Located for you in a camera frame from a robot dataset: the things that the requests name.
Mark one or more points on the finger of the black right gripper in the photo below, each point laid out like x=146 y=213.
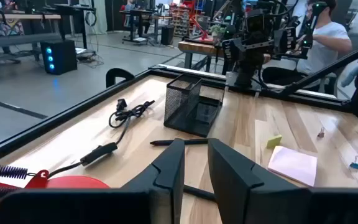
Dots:
x=284 y=42
x=230 y=49

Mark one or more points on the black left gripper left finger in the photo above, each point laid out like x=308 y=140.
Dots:
x=166 y=186

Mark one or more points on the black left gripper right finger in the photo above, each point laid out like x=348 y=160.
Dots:
x=228 y=174

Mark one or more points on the yellow-green sticky note pad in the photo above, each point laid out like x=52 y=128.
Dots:
x=273 y=141

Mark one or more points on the pale pink sticky note pad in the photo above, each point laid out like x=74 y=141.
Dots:
x=292 y=165

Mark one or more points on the black mesh desk organizer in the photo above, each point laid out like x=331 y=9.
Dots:
x=179 y=102

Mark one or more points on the pink binder clip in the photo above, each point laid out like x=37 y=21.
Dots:
x=321 y=133

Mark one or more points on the blue binder clip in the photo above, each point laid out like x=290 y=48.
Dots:
x=355 y=165

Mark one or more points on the small potted plant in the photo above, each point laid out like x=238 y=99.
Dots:
x=217 y=31

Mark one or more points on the wooden workbench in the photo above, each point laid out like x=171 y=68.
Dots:
x=204 y=48

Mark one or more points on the red articulated lamp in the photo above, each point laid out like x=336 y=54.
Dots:
x=199 y=28

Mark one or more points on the red desk lamp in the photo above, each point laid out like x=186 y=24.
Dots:
x=73 y=182

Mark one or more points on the black standing desk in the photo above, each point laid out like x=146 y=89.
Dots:
x=73 y=7

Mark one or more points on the black computer tower blue lights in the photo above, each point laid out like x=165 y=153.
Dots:
x=62 y=57

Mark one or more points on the black frame bracket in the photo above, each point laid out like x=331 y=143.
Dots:
x=120 y=73

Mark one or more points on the black metal table frame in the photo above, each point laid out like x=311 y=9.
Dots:
x=57 y=119

